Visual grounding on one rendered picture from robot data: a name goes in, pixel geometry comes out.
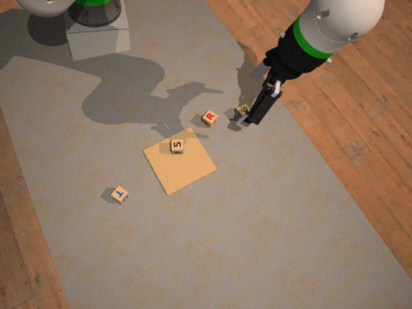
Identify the tan square mat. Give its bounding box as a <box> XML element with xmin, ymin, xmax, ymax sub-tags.
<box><xmin>143</xmin><ymin>127</ymin><xmax>217</xmax><ymax>196</ymax></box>

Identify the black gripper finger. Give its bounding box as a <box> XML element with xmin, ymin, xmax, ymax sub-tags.
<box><xmin>236</xmin><ymin>69</ymin><xmax>283</xmax><ymax>129</ymax></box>
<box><xmin>249</xmin><ymin>47</ymin><xmax>277</xmax><ymax>81</ymax></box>

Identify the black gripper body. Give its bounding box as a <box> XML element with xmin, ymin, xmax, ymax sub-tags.
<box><xmin>268</xmin><ymin>47</ymin><xmax>303</xmax><ymax>86</ymax></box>

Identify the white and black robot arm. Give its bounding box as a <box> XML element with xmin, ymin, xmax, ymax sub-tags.
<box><xmin>16</xmin><ymin>0</ymin><xmax>385</xmax><ymax>73</ymax></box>

